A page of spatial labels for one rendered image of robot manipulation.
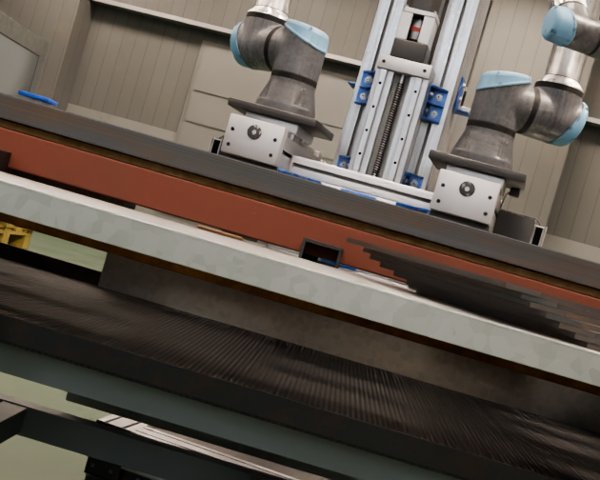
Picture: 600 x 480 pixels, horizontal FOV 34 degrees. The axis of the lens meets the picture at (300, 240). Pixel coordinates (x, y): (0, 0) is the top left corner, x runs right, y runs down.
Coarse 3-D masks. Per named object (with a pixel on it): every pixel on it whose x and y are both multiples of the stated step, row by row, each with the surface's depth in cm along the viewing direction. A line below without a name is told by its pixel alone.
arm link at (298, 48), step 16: (272, 32) 239; (288, 32) 236; (304, 32) 234; (320, 32) 235; (272, 48) 238; (288, 48) 235; (304, 48) 234; (320, 48) 236; (272, 64) 240; (288, 64) 234; (304, 64) 234; (320, 64) 237
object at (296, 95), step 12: (276, 72) 236; (288, 72) 234; (276, 84) 234; (288, 84) 234; (300, 84) 234; (312, 84) 236; (264, 96) 237; (276, 96) 233; (288, 96) 233; (300, 96) 235; (312, 96) 237; (276, 108) 232; (288, 108) 232; (300, 108) 233; (312, 108) 237
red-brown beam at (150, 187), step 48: (0, 144) 126; (48, 144) 125; (96, 192) 125; (144, 192) 125; (192, 192) 124; (240, 192) 127; (288, 240) 124; (336, 240) 123; (384, 240) 123; (528, 288) 122; (576, 288) 125
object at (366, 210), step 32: (0, 96) 126; (64, 128) 125; (96, 128) 125; (160, 160) 125; (192, 160) 124; (224, 160) 124; (288, 192) 124; (320, 192) 124; (384, 224) 123; (416, 224) 123; (448, 224) 123; (512, 256) 122; (544, 256) 122
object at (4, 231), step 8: (0, 224) 624; (8, 224) 624; (0, 232) 619; (8, 232) 629; (16, 232) 641; (24, 232) 651; (0, 240) 624; (8, 240) 632; (16, 240) 656; (24, 240) 655; (24, 248) 658
